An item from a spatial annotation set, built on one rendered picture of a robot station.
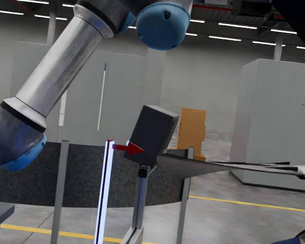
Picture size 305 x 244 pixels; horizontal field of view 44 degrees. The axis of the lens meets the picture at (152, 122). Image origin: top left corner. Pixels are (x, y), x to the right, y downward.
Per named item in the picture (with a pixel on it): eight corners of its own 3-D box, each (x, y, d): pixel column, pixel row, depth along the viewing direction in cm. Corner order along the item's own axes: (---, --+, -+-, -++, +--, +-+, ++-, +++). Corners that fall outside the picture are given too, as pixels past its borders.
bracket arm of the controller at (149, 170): (146, 178, 118) (147, 169, 118) (137, 177, 118) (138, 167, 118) (156, 167, 141) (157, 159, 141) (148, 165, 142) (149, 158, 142)
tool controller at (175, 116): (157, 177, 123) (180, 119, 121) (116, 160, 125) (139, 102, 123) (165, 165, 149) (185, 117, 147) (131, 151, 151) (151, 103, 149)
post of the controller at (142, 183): (140, 230, 119) (147, 168, 118) (131, 228, 119) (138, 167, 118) (142, 226, 122) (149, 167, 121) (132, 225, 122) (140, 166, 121)
